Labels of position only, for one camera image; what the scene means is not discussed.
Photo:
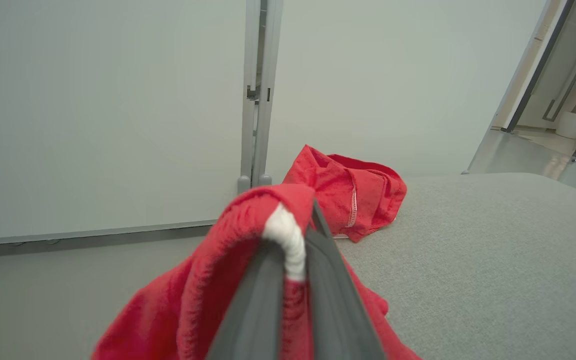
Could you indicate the grey double partition post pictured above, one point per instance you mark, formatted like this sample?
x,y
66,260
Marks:
x,y
260,100

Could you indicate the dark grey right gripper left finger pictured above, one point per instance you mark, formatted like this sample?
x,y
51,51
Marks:
x,y
255,310

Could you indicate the white plant pot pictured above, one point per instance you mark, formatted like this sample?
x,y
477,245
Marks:
x,y
573,125

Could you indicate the grey partition base rail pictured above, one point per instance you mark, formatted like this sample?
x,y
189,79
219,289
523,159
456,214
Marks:
x,y
93,234

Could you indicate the red garment with white stripes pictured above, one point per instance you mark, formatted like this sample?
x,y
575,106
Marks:
x,y
193,300

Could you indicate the red garment with white stitching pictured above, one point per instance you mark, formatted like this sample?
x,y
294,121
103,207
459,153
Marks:
x,y
338,190

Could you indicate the dark door frame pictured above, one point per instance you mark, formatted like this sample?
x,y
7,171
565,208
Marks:
x,y
538,65

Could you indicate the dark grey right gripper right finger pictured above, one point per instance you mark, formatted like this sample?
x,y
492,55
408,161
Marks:
x,y
335,300

